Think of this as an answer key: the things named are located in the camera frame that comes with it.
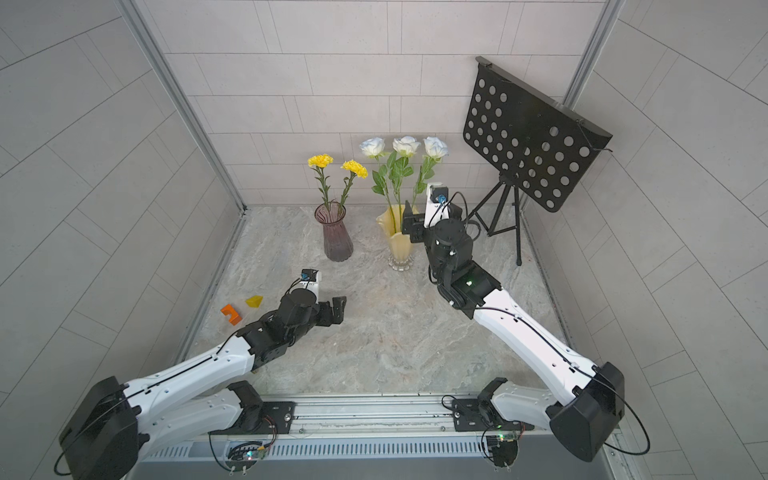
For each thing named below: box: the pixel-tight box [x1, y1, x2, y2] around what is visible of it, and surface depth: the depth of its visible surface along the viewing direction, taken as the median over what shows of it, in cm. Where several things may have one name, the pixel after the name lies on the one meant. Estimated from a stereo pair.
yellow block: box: [245, 295, 263, 308], surface depth 92 cm
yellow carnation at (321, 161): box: [307, 154, 336, 208], surface depth 86 cm
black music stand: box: [463, 58, 613, 267], surface depth 75 cm
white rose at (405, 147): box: [389, 136, 421, 231], surface depth 86 cm
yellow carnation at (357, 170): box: [340, 159, 369, 206], surface depth 85 cm
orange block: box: [220, 304, 242, 326], surface depth 88 cm
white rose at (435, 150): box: [412, 136, 449, 208], surface depth 84 cm
